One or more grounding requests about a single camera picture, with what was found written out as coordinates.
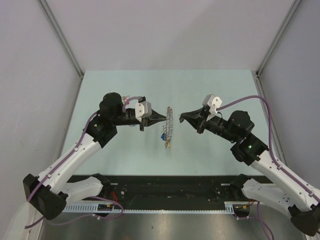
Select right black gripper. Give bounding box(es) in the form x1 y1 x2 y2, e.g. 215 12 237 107
181 106 238 143

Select metal disc keyring organiser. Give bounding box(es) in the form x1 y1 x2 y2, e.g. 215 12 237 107
161 106 174 149

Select black tag key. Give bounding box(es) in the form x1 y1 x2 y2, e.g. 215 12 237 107
179 114 184 123

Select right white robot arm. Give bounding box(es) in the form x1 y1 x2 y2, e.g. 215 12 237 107
179 107 320 237

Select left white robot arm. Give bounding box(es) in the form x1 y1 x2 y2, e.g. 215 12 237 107
22 92 166 220

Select red tag key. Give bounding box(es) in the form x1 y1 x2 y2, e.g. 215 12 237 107
121 95 130 104

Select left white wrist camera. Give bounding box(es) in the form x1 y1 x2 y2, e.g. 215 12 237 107
134 101 152 119

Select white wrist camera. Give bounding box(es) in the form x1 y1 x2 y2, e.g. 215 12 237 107
134 101 152 119
202 94 222 121

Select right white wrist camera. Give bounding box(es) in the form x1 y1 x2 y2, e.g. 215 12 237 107
202 94 222 121

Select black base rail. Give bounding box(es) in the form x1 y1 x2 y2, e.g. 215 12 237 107
94 173 254 206

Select white slotted cable duct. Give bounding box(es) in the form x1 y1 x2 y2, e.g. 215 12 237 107
62 201 248 215

